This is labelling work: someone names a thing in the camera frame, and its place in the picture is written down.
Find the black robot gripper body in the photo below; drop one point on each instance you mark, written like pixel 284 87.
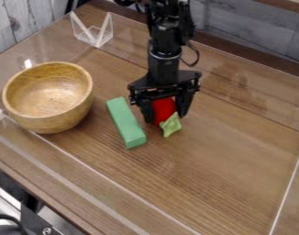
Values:
pixel 163 79

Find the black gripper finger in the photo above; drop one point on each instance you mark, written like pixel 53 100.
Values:
pixel 183 100
pixel 147 111

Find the red plush fruit green leaf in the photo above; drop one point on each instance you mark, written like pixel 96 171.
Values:
pixel 165 116

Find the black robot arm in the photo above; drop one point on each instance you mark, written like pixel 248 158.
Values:
pixel 171 30

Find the green rectangular block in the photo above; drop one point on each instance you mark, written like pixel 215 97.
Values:
pixel 127 124

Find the wooden bowl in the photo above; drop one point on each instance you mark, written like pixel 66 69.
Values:
pixel 48 97

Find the black metal table frame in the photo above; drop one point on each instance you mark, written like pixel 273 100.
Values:
pixel 18 209

